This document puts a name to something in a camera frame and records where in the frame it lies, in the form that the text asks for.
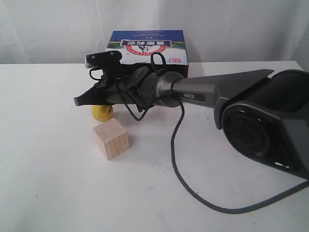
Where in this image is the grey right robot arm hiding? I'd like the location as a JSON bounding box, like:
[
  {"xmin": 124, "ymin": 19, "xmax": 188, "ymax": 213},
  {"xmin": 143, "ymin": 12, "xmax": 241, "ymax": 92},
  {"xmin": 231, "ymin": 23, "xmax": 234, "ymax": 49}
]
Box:
[{"xmin": 74, "ymin": 67, "xmax": 309, "ymax": 179}]

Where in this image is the light wooden cube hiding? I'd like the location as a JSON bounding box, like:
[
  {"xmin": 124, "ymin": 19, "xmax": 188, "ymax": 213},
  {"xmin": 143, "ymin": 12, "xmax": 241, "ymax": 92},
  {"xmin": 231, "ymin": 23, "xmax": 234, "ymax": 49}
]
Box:
[{"xmin": 93, "ymin": 118, "xmax": 130, "ymax": 160}]

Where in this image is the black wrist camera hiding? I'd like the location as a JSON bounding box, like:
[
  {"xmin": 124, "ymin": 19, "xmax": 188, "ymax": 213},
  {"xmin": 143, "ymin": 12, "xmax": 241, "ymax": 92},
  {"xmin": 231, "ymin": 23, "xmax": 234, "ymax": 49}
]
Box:
[{"xmin": 84, "ymin": 50, "xmax": 122, "ymax": 69}]

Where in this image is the grey camera cable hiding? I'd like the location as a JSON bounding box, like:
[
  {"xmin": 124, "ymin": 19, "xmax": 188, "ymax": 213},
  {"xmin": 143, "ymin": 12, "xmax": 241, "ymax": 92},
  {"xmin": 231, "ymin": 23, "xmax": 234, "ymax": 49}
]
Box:
[{"xmin": 89, "ymin": 52, "xmax": 309, "ymax": 215}]

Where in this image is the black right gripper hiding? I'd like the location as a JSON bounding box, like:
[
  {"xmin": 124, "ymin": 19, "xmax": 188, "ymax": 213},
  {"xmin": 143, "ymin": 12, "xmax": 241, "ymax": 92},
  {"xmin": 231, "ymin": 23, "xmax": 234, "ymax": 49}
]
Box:
[{"xmin": 74, "ymin": 61, "xmax": 159, "ymax": 112}]

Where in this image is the printed cardboard milk box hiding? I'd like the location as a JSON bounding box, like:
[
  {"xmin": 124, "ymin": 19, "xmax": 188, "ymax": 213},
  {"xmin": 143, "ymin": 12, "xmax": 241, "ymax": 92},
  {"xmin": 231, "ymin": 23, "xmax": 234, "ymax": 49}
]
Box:
[{"xmin": 106, "ymin": 30, "xmax": 189, "ymax": 78}]

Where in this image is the yellow tennis ball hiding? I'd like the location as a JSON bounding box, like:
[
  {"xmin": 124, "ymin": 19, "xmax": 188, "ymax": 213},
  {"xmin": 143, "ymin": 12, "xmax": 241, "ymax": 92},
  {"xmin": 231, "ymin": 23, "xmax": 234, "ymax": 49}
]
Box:
[{"xmin": 91, "ymin": 105, "xmax": 113, "ymax": 122}]

